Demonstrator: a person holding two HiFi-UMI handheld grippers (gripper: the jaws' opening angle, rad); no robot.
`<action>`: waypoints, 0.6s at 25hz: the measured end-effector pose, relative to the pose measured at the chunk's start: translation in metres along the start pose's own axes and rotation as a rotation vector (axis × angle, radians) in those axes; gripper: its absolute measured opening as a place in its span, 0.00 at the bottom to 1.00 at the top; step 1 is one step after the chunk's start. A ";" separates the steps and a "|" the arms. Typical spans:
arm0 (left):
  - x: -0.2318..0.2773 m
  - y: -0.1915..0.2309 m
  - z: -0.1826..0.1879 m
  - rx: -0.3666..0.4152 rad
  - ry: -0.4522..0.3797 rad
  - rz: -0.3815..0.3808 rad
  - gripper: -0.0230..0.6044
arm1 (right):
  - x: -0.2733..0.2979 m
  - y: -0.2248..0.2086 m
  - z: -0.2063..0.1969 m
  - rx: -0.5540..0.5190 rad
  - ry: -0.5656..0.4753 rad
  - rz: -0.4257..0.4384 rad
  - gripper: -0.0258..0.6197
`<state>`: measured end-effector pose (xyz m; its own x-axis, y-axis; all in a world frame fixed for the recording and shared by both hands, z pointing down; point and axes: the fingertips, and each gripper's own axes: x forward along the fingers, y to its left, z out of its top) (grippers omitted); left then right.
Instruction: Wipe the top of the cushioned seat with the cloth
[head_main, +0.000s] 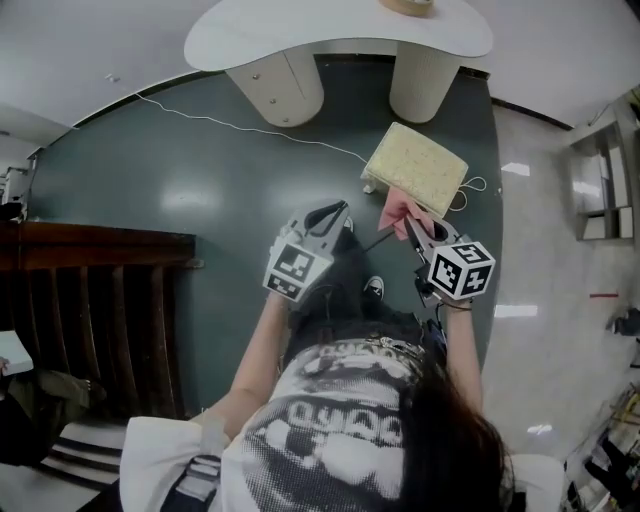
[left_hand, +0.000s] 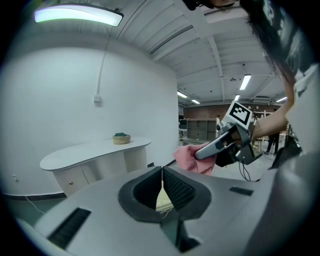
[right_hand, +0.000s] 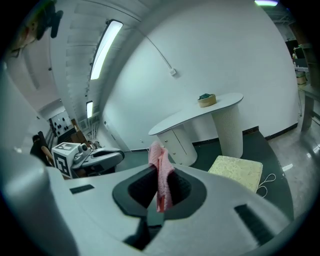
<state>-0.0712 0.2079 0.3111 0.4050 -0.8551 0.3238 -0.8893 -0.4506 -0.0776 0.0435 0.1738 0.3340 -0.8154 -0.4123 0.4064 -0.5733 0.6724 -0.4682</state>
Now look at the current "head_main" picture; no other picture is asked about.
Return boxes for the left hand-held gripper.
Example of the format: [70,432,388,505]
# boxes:
[263,198,353,304]

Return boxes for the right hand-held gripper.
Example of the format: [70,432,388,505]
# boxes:
[403,214,497,309]

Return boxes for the pink wiping cloth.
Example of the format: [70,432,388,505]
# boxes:
[377,187,436,242]

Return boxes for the cream upholstered stool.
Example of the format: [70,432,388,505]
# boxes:
[360,121,469,220]

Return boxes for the person's right forearm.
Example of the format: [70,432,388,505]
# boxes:
[442,304,484,402]

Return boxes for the person's left forearm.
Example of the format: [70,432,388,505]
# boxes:
[199,294,294,437]

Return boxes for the white curved vanity desk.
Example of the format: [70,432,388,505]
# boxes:
[183,0,495,127]

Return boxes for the person's black trousers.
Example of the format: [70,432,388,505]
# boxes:
[287,224,437,352]

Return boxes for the person's right shoe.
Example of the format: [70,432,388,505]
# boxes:
[363,275,388,302]

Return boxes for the person's studded belt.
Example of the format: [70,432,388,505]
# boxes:
[372,337,427,359]

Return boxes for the person's printed white shirt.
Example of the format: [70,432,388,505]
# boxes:
[119,339,507,512]

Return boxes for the woven round basket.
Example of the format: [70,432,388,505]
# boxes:
[379,0,435,17]

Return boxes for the black floor cable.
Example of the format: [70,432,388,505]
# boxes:
[362,230,396,252]

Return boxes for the white floor cable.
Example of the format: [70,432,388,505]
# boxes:
[134,92,488,214]

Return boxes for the dark wooden bed frame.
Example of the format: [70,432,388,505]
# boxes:
[0,219,204,481]

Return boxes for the black striped shoulder strap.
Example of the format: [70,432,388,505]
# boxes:
[172,452,224,512]

